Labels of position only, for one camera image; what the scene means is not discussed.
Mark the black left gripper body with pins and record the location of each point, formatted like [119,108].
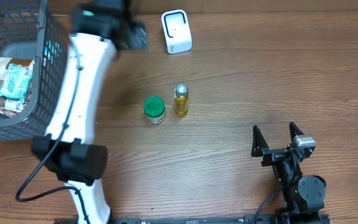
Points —
[131,39]

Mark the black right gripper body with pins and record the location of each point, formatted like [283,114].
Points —
[272,155]

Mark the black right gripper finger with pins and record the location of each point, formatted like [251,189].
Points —
[294,130]
[259,145]

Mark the green lid jar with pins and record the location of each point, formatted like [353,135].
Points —
[154,109]

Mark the yellow liquid bottle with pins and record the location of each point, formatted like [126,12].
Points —
[181,96]

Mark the mint green wipes pack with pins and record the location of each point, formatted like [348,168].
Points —
[15,81]

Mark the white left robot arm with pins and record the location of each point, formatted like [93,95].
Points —
[100,30]

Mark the white barcode scanner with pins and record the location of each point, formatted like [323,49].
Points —
[176,31]

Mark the dark grey plastic basket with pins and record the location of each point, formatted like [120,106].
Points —
[29,31]

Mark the brown snack packet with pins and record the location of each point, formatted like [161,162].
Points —
[10,107]

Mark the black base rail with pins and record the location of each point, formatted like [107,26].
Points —
[247,219]

